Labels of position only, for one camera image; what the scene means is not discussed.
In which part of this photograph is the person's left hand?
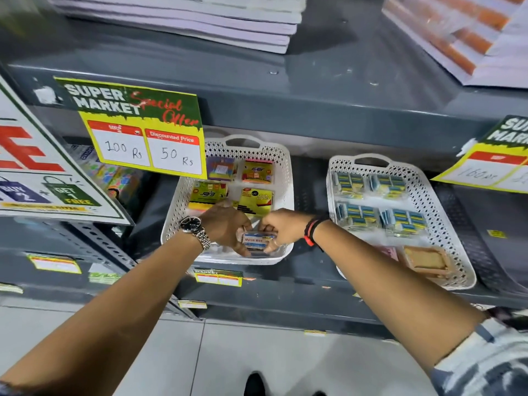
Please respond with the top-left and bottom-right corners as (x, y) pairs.
(200, 201), (253, 257)

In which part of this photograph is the person's right hand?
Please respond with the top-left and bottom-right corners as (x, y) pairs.
(257, 208), (314, 255)

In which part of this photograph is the clear box with blue label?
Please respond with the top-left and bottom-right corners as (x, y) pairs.
(240, 230), (276, 254)

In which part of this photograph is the white plastic basket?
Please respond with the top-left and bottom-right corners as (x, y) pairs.
(161, 134), (295, 266)
(326, 153), (477, 291)

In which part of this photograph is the pink eraser box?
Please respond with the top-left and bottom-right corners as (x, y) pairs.
(373, 245), (400, 262)

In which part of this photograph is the orange eraser box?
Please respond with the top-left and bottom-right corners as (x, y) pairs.
(399, 245), (454, 279)

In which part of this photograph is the grey metal shelf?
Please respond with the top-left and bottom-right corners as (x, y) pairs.
(0, 0), (528, 341)

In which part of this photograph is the grey plastic basket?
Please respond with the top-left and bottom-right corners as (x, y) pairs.
(428, 177), (528, 296)

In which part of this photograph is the person's left forearm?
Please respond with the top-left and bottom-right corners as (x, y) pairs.
(0, 228), (209, 396)

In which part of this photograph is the person's right forearm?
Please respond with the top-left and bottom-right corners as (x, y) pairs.
(313, 220), (486, 372)

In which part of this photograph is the red black wristband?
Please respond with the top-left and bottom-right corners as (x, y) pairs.
(304, 214), (331, 252)

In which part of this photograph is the silver wristwatch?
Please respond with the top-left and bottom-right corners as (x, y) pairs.
(179, 216), (212, 251)

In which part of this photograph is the grey perforated rack upright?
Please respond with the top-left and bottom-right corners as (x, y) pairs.
(62, 221), (199, 322)

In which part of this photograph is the pile of colourful stationery packs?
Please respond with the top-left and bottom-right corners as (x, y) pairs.
(68, 145), (145, 201)

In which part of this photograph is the green yellow price sign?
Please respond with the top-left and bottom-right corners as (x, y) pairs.
(53, 76), (208, 180)
(431, 115), (528, 194)

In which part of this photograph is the small green price tag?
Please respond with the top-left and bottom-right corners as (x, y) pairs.
(89, 272), (123, 285)

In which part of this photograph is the black left shoe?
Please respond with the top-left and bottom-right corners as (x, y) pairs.
(244, 372), (267, 396)

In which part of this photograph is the white red promotional sign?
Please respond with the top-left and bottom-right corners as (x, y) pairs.
(0, 76), (135, 226)

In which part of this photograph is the stack of white notebooks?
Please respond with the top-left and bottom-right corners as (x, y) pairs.
(47, 0), (309, 55)

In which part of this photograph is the stack of pink-edged notebooks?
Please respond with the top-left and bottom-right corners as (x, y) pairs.
(381, 0), (528, 88)

